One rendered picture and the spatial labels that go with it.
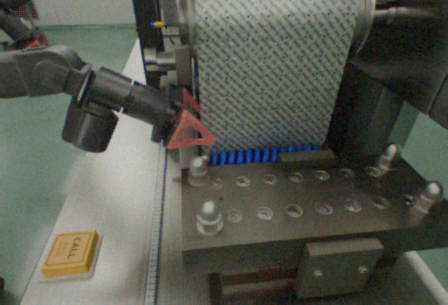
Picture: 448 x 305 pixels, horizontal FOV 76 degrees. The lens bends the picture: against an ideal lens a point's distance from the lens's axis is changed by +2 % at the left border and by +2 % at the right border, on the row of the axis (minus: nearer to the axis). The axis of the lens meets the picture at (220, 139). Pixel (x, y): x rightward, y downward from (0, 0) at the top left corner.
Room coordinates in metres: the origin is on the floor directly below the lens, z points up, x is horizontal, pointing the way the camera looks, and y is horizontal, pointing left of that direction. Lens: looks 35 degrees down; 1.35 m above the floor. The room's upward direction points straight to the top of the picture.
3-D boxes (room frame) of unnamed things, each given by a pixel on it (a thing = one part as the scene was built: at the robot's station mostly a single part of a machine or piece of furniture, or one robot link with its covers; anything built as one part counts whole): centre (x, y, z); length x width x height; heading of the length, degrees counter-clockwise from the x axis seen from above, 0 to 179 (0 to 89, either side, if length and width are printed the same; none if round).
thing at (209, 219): (0.25, 0.02, 1.05); 0.04 x 0.04 x 0.04
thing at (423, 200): (0.29, -0.30, 1.05); 0.04 x 0.04 x 0.04
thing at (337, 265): (0.23, -0.16, 0.97); 0.10 x 0.03 x 0.11; 97
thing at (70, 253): (0.29, 0.26, 0.91); 0.07 x 0.07 x 0.02; 7
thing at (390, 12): (0.51, -0.25, 1.25); 0.07 x 0.04 x 0.04; 97
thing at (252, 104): (0.43, -0.08, 1.11); 0.23 x 0.01 x 0.18; 97
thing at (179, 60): (0.51, 0.09, 1.05); 0.06 x 0.05 x 0.31; 97
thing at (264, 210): (0.32, -0.14, 1.00); 0.40 x 0.16 x 0.06; 97
